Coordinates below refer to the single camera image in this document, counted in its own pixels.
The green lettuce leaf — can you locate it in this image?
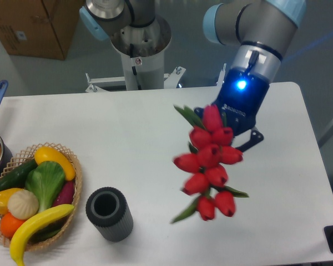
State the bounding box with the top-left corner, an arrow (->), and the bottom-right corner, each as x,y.
25,161 -> 65,213

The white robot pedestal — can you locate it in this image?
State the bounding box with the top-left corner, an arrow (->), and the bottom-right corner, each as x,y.
79,7 -> 186,93

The yellow banana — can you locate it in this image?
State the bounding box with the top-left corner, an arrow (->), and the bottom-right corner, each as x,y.
9,204 -> 75,266

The dark grey ribbed vase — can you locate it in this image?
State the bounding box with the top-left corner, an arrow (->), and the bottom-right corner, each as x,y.
85,187 -> 134,242

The purple sweet potato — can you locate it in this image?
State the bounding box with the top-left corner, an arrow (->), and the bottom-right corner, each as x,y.
52,181 -> 75,207

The yellow bell pepper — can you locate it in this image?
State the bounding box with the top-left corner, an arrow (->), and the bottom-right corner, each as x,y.
0,188 -> 22,215

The white steamed bun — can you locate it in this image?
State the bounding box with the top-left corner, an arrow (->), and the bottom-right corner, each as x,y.
7,190 -> 39,220

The brown cardboard box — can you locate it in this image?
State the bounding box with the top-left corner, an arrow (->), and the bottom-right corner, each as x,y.
0,0 -> 84,60

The yellow squash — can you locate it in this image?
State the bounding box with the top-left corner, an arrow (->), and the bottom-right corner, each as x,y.
34,146 -> 76,181

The orange fruit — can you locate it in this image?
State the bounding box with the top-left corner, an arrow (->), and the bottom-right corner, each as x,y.
0,212 -> 26,239

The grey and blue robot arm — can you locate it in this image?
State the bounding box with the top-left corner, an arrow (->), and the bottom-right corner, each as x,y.
79,1 -> 306,151

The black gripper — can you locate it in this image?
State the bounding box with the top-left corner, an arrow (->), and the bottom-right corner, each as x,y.
194,68 -> 270,153

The red tulip bouquet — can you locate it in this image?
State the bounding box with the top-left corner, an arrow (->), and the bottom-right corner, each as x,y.
171,105 -> 248,223

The green cucumber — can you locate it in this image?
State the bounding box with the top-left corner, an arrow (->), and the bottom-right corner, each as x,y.
0,160 -> 37,191

